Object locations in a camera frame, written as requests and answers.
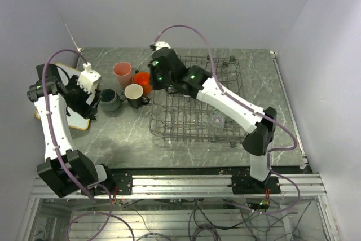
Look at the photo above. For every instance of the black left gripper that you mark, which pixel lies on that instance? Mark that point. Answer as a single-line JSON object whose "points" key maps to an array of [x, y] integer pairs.
{"points": [[82, 108]]}

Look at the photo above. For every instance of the dark grey glazed mug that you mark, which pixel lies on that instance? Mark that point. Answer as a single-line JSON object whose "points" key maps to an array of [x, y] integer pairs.
{"points": [[110, 101]]}

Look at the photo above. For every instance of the black glossy mug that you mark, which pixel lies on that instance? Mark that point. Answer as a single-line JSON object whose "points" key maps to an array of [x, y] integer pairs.
{"points": [[135, 96]]}

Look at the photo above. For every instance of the pink plastic cup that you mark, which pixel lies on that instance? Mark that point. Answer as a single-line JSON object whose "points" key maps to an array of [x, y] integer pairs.
{"points": [[123, 72]]}

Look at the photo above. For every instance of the orange mug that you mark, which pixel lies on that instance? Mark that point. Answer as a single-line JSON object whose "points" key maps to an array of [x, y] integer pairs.
{"points": [[142, 78]]}

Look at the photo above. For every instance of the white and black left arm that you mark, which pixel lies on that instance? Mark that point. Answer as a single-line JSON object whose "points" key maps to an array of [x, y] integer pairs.
{"points": [[66, 169]]}

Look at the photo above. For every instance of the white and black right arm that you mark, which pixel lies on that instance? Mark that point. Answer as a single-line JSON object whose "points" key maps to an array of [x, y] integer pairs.
{"points": [[168, 71]]}

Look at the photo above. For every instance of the yellow framed whiteboard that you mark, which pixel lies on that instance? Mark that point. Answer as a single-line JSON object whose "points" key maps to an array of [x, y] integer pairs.
{"points": [[57, 77]]}

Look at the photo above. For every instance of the clear glass cup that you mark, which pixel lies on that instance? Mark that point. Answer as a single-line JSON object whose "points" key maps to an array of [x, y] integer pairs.
{"points": [[216, 124]]}

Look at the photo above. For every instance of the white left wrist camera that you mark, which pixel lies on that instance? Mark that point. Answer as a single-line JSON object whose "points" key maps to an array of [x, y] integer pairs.
{"points": [[88, 78]]}

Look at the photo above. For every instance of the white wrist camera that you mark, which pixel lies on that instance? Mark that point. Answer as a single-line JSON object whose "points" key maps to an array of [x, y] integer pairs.
{"points": [[88, 78], [159, 45]]}

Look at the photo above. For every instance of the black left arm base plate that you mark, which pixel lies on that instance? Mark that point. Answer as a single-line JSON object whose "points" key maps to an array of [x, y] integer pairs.
{"points": [[116, 183]]}

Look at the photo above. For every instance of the grey wire dish rack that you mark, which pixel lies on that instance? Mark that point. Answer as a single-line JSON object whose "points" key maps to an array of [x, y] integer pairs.
{"points": [[178, 118]]}

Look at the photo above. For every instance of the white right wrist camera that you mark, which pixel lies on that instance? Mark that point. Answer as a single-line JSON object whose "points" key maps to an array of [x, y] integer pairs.
{"points": [[159, 45]]}

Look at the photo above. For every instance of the aluminium mounting rail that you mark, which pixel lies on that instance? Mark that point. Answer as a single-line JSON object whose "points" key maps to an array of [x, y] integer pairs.
{"points": [[222, 186]]}

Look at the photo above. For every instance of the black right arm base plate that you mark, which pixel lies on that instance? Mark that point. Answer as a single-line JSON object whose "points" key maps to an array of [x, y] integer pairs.
{"points": [[245, 184]]}

